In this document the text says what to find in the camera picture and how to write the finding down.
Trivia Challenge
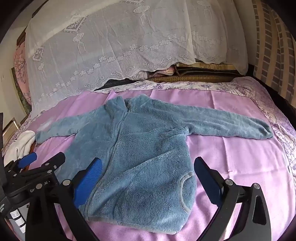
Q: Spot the white lace cloth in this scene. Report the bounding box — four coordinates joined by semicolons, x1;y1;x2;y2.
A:
24;0;249;116

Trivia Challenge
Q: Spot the dark folded mat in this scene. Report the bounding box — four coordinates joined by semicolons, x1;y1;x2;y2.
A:
176;66;234;77

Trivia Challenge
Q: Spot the dark cloth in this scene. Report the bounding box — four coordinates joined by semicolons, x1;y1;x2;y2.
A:
94;77;134;92

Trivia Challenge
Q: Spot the pink bed sheet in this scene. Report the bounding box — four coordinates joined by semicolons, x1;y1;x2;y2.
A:
14;89;292;241

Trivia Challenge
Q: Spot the light wooden frame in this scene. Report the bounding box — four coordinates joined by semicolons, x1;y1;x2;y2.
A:
3;117;20;142

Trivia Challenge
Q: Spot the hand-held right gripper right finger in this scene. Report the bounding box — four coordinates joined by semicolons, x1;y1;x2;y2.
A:
194;157;272;241

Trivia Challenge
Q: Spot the pink floral cloth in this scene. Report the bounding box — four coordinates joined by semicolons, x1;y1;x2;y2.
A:
13;42;31;107

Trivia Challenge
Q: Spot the blue fleece jacket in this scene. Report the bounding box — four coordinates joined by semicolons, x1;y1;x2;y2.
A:
35;95;274;229

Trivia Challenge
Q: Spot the woven straw mat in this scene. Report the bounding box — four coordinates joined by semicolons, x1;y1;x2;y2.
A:
147;61;238;84

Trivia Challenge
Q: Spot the grey white folded garment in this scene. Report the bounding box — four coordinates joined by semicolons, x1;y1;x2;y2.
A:
132;71;150;81

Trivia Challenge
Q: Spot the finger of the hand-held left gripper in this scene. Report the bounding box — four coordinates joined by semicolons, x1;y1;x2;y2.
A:
4;152;38;174
21;152;66;179

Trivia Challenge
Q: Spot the brown checked curtain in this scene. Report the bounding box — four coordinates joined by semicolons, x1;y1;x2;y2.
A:
251;0;296;102

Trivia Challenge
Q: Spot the pink striped garment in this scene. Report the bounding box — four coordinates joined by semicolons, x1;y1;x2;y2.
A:
148;65;176;79

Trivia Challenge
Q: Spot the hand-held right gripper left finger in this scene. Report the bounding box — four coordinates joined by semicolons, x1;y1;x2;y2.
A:
25;158;103;241

